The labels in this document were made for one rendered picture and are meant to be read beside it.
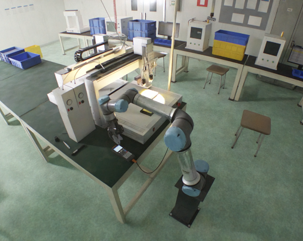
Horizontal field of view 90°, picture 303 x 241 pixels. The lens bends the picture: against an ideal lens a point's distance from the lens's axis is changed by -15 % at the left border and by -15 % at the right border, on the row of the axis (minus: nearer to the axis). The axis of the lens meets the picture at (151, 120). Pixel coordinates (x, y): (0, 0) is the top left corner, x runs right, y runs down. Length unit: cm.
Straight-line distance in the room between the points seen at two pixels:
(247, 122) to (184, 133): 159
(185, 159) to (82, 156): 81
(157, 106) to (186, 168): 39
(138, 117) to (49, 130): 86
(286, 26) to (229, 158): 327
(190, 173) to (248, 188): 134
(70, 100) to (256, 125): 208
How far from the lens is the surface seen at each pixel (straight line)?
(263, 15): 513
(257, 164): 263
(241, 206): 218
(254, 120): 249
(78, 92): 139
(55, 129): 180
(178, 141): 88
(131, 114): 157
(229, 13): 522
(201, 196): 139
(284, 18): 471
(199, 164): 125
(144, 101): 106
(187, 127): 92
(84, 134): 158
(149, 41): 170
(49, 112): 208
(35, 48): 707
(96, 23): 536
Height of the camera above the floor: 180
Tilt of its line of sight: 39 degrees down
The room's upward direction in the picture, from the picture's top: straight up
